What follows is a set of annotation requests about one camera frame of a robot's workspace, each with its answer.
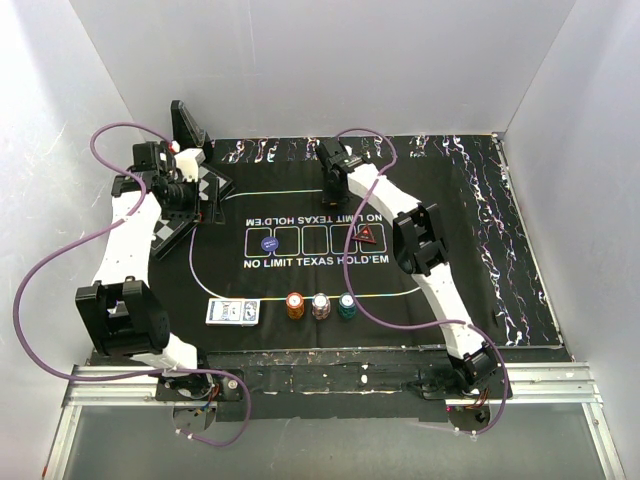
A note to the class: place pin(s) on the blue small blind button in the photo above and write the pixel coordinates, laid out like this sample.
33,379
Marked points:
269,244

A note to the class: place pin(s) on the black white chess board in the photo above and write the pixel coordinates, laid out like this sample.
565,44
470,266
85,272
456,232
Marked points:
167,234

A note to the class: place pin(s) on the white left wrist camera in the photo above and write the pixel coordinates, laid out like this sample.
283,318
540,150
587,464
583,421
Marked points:
188,163

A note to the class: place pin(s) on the black poker table mat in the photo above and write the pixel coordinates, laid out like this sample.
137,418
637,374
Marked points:
278,193

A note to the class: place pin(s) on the green poker chip stack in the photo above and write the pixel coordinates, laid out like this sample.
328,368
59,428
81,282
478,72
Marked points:
347,307

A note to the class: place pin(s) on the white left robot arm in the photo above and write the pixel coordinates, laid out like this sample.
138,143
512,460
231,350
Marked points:
123,317

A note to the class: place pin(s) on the aluminium rail frame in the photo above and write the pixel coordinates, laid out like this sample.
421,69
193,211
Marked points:
342,420

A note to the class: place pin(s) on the black triangular card stand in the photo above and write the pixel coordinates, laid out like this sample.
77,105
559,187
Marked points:
187,132

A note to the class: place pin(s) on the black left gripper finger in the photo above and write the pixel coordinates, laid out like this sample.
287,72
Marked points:
216,214
211,189

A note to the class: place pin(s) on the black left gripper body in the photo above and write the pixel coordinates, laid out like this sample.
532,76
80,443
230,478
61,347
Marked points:
184,202

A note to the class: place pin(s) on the blue playing card deck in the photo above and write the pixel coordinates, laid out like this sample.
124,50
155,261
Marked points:
233,312

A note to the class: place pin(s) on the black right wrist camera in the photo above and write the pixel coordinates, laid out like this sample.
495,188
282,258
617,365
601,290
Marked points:
331,151

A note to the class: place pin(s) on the orange poker chip stack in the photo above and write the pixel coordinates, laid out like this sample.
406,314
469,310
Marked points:
295,305

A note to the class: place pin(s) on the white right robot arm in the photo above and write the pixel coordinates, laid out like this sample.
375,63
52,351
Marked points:
420,250

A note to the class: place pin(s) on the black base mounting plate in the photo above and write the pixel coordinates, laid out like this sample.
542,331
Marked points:
345,383

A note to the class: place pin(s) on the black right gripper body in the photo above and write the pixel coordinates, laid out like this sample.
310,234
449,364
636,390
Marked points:
331,194

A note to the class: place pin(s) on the red black all-in marker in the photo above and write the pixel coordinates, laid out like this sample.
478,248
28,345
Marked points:
364,235

